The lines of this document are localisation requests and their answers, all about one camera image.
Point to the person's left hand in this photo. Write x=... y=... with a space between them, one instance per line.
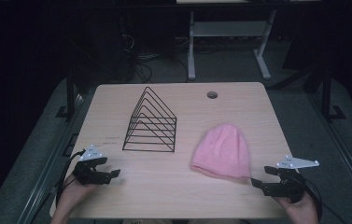
x=74 y=190

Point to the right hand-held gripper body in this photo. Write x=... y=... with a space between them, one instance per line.
x=286 y=184

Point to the pink knitted beanie hat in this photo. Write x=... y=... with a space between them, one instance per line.
x=223 y=152

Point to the aluminium floor rail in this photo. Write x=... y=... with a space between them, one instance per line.
x=52 y=161
x=344 y=149

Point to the black metal stand post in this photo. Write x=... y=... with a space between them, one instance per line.
x=70 y=93
x=326 y=93

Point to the person's right hand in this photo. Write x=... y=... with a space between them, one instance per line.
x=300 y=210

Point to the white metal desk frame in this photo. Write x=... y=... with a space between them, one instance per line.
x=229 y=29

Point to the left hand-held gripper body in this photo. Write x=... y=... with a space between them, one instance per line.
x=87 y=174

